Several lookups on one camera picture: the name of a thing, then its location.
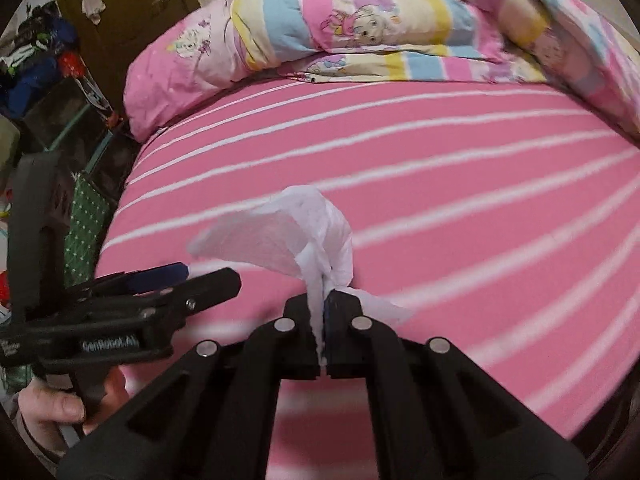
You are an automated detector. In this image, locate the white tissue paper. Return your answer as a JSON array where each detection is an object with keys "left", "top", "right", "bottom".
[{"left": 187, "top": 185, "right": 416, "bottom": 366}]

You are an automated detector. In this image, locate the olive wooden door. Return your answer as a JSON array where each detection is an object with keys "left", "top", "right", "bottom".
[{"left": 49, "top": 0, "right": 202, "bottom": 113}]

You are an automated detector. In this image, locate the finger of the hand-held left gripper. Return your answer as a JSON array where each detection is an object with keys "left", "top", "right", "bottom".
[
  {"left": 91, "top": 266, "right": 243, "bottom": 332},
  {"left": 94, "top": 261, "right": 192, "bottom": 294}
]

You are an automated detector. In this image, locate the white hanging cloth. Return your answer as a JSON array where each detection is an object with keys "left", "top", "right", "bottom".
[{"left": 81, "top": 0, "right": 107, "bottom": 25}]

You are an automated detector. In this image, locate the pink striped bed sheet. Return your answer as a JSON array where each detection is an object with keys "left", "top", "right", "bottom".
[{"left": 95, "top": 77, "right": 640, "bottom": 480}]

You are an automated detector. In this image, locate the green dotted bag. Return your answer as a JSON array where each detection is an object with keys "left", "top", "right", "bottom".
[{"left": 63, "top": 171, "right": 119, "bottom": 287}]

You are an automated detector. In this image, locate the pink pillow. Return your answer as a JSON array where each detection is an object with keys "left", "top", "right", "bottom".
[{"left": 122, "top": 7, "right": 252, "bottom": 144}]

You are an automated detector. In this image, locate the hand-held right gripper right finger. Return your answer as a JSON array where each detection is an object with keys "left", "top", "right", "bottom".
[{"left": 322, "top": 291, "right": 589, "bottom": 480}]

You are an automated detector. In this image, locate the person's left hand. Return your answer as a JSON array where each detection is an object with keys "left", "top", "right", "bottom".
[{"left": 16, "top": 366, "right": 132, "bottom": 453}]

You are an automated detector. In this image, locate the dark box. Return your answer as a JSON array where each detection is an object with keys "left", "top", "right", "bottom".
[{"left": 21, "top": 79, "right": 109, "bottom": 152}]

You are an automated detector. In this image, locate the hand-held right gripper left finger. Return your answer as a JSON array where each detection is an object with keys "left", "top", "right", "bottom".
[{"left": 57, "top": 296, "right": 321, "bottom": 480}]

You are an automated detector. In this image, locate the cartoon print quilt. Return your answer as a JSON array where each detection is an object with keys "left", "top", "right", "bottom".
[{"left": 229, "top": 0, "right": 640, "bottom": 147}]

